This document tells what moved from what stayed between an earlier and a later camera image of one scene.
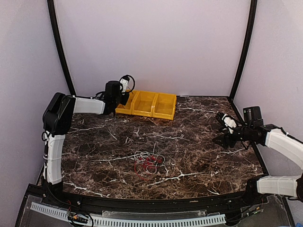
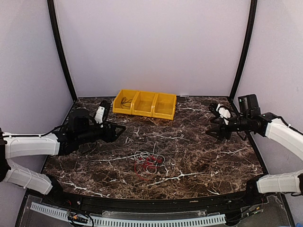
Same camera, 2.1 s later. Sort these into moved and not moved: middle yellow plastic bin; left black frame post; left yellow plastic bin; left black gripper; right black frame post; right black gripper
Moved: right black gripper; left black gripper
Not moved: left yellow plastic bin; middle yellow plastic bin; left black frame post; right black frame post
